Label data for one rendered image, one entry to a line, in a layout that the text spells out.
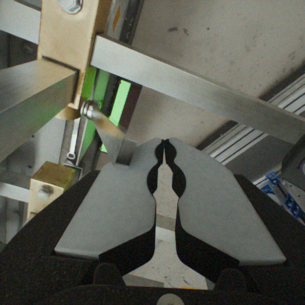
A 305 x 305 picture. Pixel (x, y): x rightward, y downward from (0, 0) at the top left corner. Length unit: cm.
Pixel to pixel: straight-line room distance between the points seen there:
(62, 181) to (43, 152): 29
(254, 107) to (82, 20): 20
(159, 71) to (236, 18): 92
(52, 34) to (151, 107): 95
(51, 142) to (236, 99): 48
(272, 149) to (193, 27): 67
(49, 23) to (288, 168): 25
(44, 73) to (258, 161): 106
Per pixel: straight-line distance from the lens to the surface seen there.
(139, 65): 24
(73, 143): 48
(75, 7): 23
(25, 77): 19
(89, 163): 51
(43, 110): 19
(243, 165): 115
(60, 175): 37
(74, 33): 24
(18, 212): 84
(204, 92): 25
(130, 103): 42
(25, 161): 68
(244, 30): 116
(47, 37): 25
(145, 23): 110
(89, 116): 27
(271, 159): 119
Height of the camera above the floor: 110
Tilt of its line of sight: 59 degrees down
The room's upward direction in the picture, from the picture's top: 176 degrees counter-clockwise
